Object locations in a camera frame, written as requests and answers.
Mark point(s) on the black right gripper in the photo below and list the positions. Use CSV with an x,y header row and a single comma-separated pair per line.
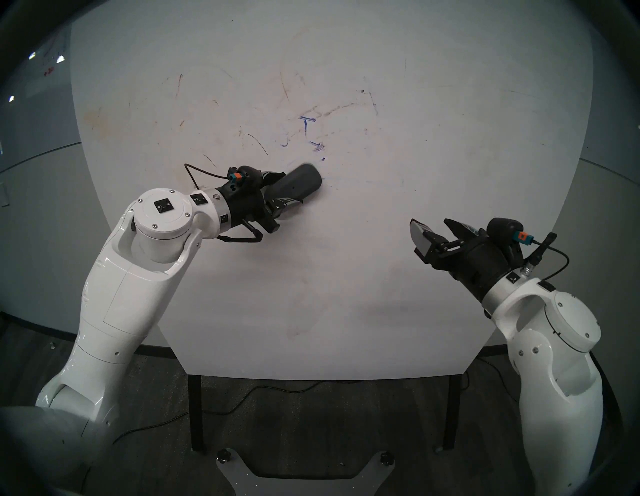
x,y
480,265

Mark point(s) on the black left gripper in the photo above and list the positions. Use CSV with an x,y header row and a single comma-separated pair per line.
x,y
245,202

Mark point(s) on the dark grey whiteboard eraser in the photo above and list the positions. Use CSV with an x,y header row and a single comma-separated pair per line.
x,y
297,182

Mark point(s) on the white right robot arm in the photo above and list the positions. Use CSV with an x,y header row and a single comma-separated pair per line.
x,y
555,375

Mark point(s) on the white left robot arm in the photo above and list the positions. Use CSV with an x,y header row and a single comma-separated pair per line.
x,y
130,280

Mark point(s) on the large white whiteboard panel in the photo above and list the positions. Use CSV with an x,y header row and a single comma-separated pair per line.
x,y
350,280

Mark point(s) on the black whiteboard stand leg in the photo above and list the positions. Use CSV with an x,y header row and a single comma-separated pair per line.
x,y
451,410
196,415

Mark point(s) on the black base knob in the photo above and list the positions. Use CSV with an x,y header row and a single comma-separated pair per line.
x,y
386,457
224,456

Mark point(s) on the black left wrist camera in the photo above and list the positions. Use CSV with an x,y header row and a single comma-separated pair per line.
x,y
246,175

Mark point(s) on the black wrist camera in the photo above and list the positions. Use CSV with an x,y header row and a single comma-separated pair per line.
x,y
246,175
505,232

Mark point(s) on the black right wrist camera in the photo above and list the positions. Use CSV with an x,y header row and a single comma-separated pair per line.
x,y
505,232

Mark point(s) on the glass wall board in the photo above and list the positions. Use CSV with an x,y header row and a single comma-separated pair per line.
x,y
35,100

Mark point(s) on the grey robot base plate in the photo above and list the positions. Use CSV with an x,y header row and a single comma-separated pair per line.
x,y
305,485

